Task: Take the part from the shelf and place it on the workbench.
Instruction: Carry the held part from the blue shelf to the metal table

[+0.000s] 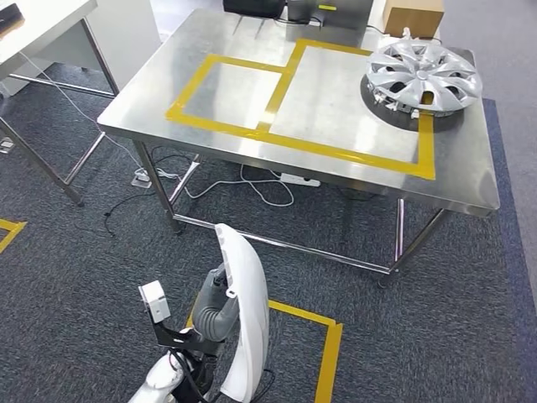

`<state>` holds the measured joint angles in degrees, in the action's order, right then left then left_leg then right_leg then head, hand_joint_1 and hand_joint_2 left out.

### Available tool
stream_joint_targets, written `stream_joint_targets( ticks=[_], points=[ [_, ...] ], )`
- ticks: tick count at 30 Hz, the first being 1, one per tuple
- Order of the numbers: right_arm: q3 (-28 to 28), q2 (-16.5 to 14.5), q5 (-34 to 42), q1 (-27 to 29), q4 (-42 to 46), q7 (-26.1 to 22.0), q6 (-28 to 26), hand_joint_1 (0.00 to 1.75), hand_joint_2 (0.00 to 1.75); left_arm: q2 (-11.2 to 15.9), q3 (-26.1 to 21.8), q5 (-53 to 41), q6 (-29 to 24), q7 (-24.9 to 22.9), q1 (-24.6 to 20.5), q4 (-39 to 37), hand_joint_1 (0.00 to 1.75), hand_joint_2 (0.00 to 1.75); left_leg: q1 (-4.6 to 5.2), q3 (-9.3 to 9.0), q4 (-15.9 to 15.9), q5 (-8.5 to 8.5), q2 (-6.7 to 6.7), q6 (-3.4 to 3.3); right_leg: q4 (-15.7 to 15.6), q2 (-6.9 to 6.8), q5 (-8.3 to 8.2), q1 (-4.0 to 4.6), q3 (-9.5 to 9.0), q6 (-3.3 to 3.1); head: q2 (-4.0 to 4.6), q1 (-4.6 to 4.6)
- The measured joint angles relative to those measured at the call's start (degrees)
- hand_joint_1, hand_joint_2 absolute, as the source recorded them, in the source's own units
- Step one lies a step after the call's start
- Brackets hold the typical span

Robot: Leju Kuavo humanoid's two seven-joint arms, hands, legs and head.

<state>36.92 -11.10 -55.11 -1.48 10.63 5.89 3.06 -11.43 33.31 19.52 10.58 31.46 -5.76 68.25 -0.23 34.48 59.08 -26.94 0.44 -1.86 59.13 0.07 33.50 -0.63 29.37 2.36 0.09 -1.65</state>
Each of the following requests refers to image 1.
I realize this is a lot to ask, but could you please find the thin white cable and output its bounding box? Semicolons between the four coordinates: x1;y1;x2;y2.
18;52;144;168

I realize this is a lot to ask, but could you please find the black device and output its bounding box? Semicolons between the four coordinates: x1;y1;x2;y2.
0;3;24;28

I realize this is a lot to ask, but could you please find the white power strip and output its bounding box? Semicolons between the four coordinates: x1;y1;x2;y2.
280;172;322;189

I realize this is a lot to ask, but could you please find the steel side table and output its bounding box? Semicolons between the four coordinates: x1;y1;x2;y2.
0;0;121;208

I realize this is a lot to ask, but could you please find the silver wheel hubcap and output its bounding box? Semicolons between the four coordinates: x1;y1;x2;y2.
365;39;483;118

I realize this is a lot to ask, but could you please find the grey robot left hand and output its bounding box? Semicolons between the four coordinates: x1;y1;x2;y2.
195;264;241;327

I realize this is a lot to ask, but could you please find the white looped cable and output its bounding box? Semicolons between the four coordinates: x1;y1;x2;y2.
183;164;295;208

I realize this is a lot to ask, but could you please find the brown cardboard box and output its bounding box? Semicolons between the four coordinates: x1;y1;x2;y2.
382;0;444;39

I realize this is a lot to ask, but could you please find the black camera bracket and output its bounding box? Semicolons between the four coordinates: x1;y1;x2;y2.
144;302;211;357

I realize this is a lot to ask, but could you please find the metal floor socket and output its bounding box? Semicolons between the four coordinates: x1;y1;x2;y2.
131;168;152;190

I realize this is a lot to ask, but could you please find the stainless steel workbench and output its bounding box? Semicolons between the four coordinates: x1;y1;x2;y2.
97;8;501;290

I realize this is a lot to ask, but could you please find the grey laptop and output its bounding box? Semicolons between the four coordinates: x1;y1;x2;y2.
287;0;374;29

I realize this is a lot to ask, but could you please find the black floor cable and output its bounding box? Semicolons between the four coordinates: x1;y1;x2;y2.
103;191;146;238

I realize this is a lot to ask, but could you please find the white curved plastic part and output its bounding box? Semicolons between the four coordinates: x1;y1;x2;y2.
213;223;271;403

